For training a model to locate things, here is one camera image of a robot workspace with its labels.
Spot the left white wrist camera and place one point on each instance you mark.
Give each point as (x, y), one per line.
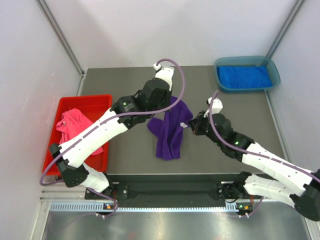
(164, 73)

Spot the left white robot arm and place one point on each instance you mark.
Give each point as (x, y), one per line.
(123, 115)

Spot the right aluminium frame post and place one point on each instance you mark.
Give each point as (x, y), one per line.
(293, 13)

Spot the aluminium frame post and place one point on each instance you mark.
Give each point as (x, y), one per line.
(293, 13)
(60, 35)

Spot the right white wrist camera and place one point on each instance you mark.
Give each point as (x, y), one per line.
(217, 105)

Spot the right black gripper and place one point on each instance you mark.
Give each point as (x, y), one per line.
(196, 123)

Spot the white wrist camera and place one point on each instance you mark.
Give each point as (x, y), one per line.
(217, 105)
(164, 73)

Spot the pink towel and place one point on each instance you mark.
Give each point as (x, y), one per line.
(72, 123)

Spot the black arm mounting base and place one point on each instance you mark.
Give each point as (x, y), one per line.
(165, 190)

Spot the blue towel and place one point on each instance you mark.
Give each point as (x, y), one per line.
(244, 77)

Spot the aluminium front rail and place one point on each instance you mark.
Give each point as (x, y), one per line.
(62, 196)

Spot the red plastic bin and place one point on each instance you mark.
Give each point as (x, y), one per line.
(93, 107)

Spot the purple towel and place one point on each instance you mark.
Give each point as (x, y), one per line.
(169, 131)

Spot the white slotted cable duct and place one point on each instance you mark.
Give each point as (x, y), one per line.
(108, 207)

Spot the left aluminium frame post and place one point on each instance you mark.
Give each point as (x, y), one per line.
(60, 35)

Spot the teal translucent plastic tray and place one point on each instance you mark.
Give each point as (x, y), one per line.
(247, 61)

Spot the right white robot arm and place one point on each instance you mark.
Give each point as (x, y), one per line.
(295, 186)

